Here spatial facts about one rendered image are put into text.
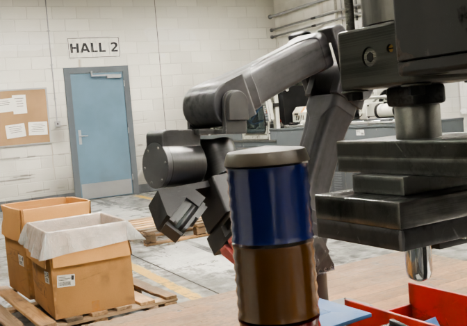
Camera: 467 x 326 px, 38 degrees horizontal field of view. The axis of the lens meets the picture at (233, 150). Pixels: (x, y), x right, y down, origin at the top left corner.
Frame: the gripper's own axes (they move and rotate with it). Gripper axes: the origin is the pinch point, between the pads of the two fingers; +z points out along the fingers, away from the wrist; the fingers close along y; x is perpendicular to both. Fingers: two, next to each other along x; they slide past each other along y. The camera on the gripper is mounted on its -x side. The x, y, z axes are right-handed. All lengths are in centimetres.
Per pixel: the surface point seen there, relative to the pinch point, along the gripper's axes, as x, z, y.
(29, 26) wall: 256, -687, -801
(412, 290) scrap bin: 23.2, 5.5, -3.4
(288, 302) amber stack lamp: -27, 11, 46
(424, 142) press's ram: -5.3, 1.4, 37.2
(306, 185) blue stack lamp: -25, 7, 48
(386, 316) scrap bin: 11.8, 8.4, 3.2
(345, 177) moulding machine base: 476, -218, -528
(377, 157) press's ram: -5.3, -0.3, 32.0
